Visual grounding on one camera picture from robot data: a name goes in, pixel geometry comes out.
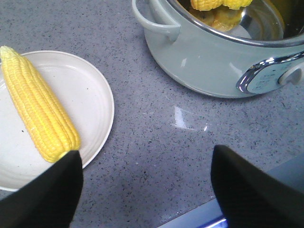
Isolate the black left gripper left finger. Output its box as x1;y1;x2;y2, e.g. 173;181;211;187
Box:
0;151;84;228

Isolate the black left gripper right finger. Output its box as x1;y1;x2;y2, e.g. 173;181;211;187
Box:
210;145;304;228

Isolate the yellow corn cob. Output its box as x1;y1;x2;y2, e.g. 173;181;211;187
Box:
222;0;252;10
190;0;223;11
0;46;81;163

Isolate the white round plate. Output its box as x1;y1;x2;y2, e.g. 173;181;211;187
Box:
0;50;114;191

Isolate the green electric cooking pot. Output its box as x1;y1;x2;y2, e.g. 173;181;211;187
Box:
132;0;304;98

